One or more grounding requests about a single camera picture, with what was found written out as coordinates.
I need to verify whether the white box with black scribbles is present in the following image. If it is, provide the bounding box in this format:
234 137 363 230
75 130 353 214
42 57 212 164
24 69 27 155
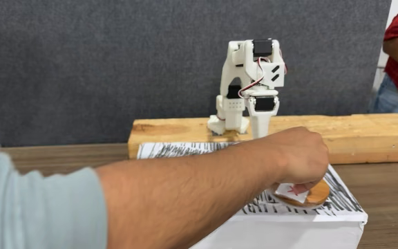
136 140 368 249

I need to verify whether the long wooden beam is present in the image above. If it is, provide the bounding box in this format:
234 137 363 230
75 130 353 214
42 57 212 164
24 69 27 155
128 113 398 165

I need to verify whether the person's sleeved upper arm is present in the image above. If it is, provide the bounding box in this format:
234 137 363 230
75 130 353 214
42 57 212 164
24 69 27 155
0 150 108 249

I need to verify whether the person's hand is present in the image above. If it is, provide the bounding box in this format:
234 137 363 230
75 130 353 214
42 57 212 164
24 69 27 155
267 126 330 191

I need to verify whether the round wooden lid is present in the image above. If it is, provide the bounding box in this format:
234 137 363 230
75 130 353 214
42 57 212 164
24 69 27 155
271 178 330 208

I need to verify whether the white label with red cross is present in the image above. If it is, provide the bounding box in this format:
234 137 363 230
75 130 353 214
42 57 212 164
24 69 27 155
274 183 310 204

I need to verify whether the fabric partition panel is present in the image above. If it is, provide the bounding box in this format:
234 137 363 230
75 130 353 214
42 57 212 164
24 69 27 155
0 0 392 148

